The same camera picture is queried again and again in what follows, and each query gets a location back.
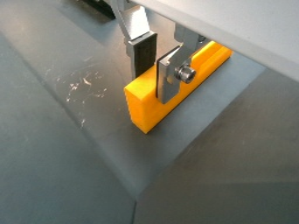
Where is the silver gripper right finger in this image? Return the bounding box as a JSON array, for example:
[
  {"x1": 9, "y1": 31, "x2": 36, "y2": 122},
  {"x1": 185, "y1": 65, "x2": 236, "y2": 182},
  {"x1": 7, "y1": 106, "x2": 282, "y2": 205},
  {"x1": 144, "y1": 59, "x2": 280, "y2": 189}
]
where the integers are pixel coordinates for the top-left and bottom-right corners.
[{"x1": 156, "y1": 24, "x2": 211, "y2": 104}]

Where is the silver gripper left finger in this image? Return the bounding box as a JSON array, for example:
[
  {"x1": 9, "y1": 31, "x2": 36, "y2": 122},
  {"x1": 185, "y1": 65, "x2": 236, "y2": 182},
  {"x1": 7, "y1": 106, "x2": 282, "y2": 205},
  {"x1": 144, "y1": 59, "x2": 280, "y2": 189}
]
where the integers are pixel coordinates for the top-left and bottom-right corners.
[{"x1": 109, "y1": 0, "x2": 157, "y2": 79}]

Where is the yellow double-square block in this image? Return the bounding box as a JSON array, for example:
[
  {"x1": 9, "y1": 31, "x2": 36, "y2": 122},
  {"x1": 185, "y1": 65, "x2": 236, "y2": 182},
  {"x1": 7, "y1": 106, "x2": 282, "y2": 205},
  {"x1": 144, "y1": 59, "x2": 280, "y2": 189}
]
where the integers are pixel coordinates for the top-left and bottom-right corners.
[{"x1": 124, "y1": 41, "x2": 232, "y2": 134}]

